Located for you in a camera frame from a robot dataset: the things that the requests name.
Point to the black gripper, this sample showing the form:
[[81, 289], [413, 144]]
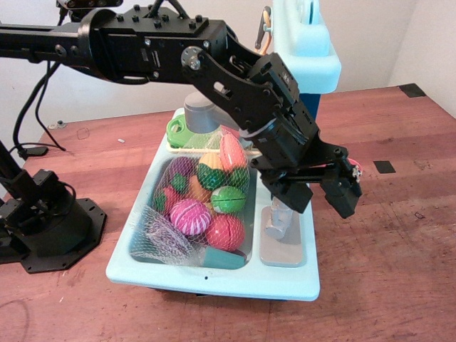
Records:
[[293, 154]]

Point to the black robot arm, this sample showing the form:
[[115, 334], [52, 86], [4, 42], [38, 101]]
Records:
[[158, 44]]

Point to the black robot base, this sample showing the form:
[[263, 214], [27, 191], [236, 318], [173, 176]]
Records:
[[44, 226]]

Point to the pink red toy item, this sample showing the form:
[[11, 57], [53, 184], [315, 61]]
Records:
[[357, 168]]

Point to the black tape square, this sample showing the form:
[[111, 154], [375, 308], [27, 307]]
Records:
[[384, 166]]

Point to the light blue toy sink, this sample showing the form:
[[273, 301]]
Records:
[[253, 279]]

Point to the mesh bag of toy food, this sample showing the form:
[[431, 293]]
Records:
[[195, 215]]

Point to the black tape corner piece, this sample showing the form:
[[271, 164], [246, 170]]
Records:
[[412, 90]]

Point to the grey toy pot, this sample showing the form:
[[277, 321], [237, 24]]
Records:
[[203, 116]]

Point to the orange grey hanging utensil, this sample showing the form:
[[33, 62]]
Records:
[[264, 35]]

